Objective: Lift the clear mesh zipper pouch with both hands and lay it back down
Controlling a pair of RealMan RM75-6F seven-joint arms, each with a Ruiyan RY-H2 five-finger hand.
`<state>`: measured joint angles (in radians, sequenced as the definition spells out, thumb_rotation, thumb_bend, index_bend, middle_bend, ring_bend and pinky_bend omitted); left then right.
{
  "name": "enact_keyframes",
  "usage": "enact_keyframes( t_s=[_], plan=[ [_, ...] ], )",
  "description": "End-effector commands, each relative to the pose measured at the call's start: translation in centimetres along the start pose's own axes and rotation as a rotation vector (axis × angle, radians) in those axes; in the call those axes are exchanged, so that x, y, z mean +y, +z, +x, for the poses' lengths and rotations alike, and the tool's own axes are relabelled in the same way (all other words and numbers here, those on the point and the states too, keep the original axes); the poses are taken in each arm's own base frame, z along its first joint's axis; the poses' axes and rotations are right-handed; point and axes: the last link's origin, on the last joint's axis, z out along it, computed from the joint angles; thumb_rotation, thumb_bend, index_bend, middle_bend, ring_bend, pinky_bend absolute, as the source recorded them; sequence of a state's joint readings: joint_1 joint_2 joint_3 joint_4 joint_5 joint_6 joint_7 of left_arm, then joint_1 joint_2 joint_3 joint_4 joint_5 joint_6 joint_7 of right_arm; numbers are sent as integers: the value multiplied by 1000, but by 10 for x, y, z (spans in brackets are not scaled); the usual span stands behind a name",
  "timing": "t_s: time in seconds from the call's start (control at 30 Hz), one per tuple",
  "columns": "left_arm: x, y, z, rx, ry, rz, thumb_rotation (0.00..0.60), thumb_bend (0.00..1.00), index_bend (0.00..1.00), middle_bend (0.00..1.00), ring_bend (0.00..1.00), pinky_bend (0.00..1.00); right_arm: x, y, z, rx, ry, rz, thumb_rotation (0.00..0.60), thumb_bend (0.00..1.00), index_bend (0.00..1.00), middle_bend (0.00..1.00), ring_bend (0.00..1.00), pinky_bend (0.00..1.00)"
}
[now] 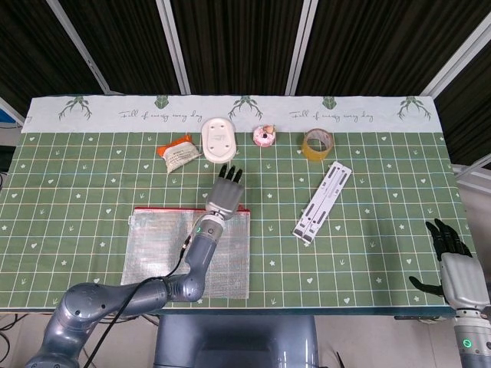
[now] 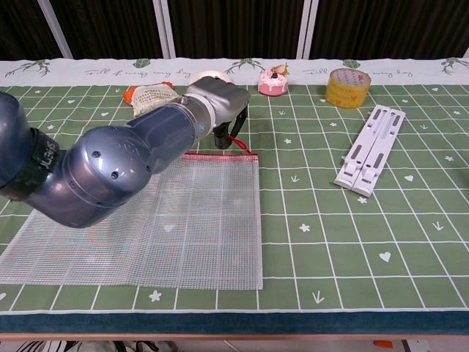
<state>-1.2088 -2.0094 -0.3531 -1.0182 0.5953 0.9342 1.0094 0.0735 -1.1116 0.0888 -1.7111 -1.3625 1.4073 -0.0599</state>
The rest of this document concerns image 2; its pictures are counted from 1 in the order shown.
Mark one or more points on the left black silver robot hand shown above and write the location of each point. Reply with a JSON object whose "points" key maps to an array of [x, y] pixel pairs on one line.
{"points": [[220, 99]]}

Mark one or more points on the clear mesh zipper pouch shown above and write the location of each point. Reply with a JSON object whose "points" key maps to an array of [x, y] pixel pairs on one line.
{"points": [[201, 220]]}

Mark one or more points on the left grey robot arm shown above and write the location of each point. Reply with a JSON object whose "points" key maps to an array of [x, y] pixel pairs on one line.
{"points": [[110, 165]]}

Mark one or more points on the green checkered tablecloth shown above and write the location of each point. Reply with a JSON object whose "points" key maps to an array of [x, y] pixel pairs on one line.
{"points": [[348, 238]]}

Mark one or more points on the pink toy cake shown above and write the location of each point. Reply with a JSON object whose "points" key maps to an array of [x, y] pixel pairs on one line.
{"points": [[273, 86]]}

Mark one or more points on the yellow tape roll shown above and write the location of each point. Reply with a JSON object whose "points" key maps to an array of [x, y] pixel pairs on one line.
{"points": [[348, 95]]}

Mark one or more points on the white folding laptop stand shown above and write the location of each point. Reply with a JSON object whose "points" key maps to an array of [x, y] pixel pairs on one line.
{"points": [[370, 150]]}

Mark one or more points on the aluminium partition post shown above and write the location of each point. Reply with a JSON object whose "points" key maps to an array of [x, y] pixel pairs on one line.
{"points": [[164, 29], [55, 29], [306, 29]]}

